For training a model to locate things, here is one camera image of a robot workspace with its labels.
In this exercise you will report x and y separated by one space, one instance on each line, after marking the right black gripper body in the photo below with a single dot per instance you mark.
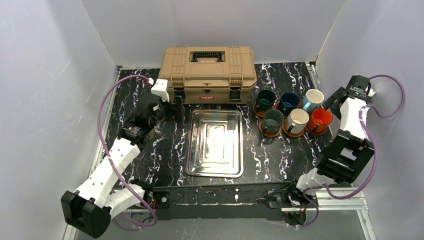
338 98

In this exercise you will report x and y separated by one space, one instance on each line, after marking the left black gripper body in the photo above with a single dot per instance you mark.
178 102

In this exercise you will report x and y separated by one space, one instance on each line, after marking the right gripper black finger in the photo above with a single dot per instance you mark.
340 94
335 109

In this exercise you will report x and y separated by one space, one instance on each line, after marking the orange cup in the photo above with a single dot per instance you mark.
320 119

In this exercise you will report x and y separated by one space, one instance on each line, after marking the white cup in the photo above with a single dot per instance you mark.
312 100

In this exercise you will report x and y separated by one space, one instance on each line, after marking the brown wooden coaster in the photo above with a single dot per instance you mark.
314 133
268 135
277 106
292 135
258 112

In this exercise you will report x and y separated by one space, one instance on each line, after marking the cream cup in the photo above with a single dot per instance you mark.
297 120

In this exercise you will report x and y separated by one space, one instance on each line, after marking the navy blue cup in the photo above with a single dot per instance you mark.
288 102

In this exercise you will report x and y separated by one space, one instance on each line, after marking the dark grey cup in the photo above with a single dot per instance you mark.
272 121

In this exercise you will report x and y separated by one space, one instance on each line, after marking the teal cup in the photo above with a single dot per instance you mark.
265 100

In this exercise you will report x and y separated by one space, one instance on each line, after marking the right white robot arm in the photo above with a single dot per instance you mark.
345 155

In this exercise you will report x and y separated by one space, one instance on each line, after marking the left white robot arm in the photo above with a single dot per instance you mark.
106 194

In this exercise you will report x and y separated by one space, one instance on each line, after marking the tan plastic toolbox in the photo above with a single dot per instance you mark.
209 75

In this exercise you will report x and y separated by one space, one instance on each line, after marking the stainless steel tray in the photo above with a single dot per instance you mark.
215 146

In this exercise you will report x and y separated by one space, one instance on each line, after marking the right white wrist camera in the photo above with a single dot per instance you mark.
370 92

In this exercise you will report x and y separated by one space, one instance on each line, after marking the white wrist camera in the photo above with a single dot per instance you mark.
370 92
160 88

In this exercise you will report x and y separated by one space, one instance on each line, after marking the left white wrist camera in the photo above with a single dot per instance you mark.
160 88

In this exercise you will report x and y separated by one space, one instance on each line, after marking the aluminium frame rail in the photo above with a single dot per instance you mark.
248 201

